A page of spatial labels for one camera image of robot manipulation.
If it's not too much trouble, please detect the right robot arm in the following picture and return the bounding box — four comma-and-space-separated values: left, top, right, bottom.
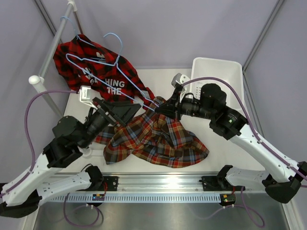
155, 83, 307, 204

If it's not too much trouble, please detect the blue hanger with red shirt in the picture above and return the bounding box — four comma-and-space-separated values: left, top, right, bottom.
60, 16, 96, 48

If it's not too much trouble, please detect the purple cable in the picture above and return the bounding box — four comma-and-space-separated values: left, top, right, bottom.
0, 90, 80, 199
181, 76, 307, 182

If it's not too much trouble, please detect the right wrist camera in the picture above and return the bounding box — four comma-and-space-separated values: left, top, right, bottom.
171, 73, 190, 102

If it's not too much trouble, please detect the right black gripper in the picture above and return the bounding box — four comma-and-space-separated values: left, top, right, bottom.
156, 89, 215, 123

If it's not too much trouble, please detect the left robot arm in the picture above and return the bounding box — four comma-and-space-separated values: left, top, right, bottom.
0, 97, 141, 218

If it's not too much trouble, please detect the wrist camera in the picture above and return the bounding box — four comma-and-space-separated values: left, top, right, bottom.
78, 85, 97, 109
171, 73, 190, 102

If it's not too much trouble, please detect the white plastic bin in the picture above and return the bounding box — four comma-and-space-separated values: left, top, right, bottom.
189, 57, 245, 114

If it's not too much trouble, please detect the white clothes rack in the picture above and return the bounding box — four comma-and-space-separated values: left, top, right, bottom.
28, 0, 83, 118

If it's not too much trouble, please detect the brown plaid shirt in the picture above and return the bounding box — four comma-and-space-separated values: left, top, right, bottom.
95, 97, 210, 168

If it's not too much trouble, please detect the aluminium mounting rail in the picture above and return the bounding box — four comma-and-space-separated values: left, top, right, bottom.
47, 171, 288, 192

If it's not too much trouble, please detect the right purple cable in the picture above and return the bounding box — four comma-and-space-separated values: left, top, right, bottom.
181, 76, 307, 182

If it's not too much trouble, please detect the light blue wire hanger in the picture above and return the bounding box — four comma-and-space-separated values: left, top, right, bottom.
66, 33, 159, 107

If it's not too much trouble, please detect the red black plaid shirt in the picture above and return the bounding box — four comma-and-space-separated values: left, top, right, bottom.
53, 34, 155, 110

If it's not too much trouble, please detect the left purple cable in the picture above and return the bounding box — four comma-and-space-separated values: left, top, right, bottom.
0, 90, 80, 199

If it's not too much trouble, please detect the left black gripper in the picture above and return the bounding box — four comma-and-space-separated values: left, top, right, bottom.
77, 98, 141, 150

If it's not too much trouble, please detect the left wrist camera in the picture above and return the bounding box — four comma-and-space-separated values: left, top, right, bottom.
78, 85, 97, 109

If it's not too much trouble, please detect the white slotted cable duct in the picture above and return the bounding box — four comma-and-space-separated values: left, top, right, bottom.
52, 193, 221, 203

